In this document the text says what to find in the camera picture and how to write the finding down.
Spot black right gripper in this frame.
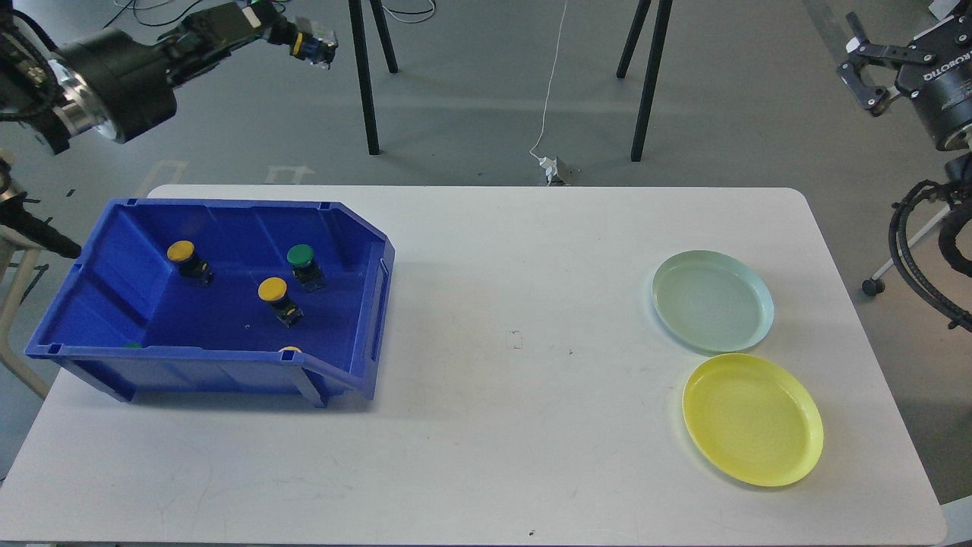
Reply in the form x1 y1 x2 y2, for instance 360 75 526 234
837 11 972 153

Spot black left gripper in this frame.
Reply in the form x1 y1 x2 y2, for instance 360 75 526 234
46 2 296 145

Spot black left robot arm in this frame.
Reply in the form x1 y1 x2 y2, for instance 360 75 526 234
2 1 336 153

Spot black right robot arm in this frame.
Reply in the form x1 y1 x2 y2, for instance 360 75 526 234
836 1 971 331

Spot green push button back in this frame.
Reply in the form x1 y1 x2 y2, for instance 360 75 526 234
287 245 327 293

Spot light green plate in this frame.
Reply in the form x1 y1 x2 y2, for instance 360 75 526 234
650 250 775 356

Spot yellow plate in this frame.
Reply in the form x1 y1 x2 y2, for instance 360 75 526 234
681 353 824 488

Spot black tripod left legs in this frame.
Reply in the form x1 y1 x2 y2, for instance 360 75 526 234
347 1 399 156

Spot black tripod legs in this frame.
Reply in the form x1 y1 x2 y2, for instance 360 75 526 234
615 1 674 163
347 1 399 156

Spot white wheeled stand leg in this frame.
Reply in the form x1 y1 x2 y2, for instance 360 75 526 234
862 205 954 297

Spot black tripod right legs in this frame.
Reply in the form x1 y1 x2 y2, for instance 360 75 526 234
615 1 674 163

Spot blue plastic bin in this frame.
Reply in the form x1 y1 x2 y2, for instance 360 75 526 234
25 200 395 407

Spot beige chair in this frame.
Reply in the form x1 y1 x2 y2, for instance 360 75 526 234
1 226 51 400

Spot white power plug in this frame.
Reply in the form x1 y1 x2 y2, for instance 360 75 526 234
538 157 579 187

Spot white cable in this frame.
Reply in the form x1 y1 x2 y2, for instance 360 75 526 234
529 0 570 162

